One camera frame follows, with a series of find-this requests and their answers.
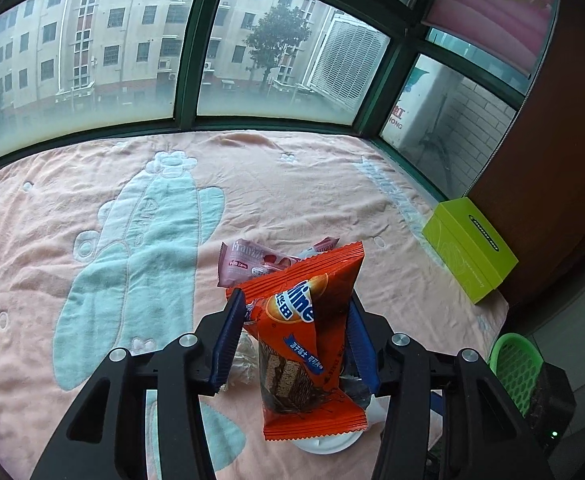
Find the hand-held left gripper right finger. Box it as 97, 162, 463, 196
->
345, 290, 556, 480

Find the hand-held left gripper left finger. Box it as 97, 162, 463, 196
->
30, 287, 248, 480

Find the orange snack packet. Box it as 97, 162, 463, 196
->
225, 241, 369, 443

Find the green plastic basket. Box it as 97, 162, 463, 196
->
487, 332, 543, 416

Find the crumpled clear plastic wrapper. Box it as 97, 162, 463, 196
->
222, 332, 260, 391

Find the pink snack wrapper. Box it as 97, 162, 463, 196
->
217, 237, 343, 288

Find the round clear plastic lid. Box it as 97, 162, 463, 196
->
292, 395, 393, 456

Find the green tissue box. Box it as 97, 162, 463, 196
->
421, 197, 519, 306

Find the pink printed blanket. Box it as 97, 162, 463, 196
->
0, 130, 511, 480

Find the black electronic device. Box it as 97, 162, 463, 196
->
527, 360, 578, 461

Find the white printed outdoor appliance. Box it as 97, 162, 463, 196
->
383, 55, 453, 151

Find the brown wooden cabinet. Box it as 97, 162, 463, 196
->
465, 0, 585, 311

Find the white louvred outdoor unit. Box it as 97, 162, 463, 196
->
305, 12, 391, 113

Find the tree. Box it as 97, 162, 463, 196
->
245, 2, 313, 96

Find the apartment building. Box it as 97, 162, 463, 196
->
0, 0, 323, 126

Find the pink curtain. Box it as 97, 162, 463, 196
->
423, 0, 563, 81

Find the green window frame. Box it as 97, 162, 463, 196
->
0, 0, 523, 201

